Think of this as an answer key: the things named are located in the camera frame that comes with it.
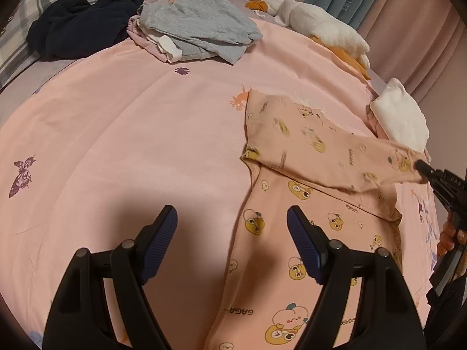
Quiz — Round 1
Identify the pink cartoon print baby garment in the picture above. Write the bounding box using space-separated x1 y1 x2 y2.
205 90 424 349

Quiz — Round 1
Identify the person's right hand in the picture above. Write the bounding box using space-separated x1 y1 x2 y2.
437 221 466 258

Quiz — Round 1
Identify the white folded cloth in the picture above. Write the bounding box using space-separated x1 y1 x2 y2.
369 78 430 153

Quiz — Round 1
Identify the pink folded garment under white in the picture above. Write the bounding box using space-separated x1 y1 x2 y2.
367 106 389 140

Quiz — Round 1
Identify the pink curtain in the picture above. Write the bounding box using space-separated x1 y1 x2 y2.
182 0 467 103

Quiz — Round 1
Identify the pink printed duvet cover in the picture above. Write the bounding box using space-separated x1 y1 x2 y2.
1 22 439 349

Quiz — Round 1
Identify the white goose plush toy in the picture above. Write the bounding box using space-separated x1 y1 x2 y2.
245 0 370 80

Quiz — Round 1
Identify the grey folded garment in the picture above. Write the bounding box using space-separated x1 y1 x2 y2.
140 0 263 65

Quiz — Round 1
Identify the plaid grey pillow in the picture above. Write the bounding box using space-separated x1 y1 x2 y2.
1 0 97 88

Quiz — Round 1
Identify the pink garment under grey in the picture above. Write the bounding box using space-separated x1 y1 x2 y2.
127 15 183 63

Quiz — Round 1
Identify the dark navy garment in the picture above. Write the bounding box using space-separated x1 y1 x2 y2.
26 0 144 61

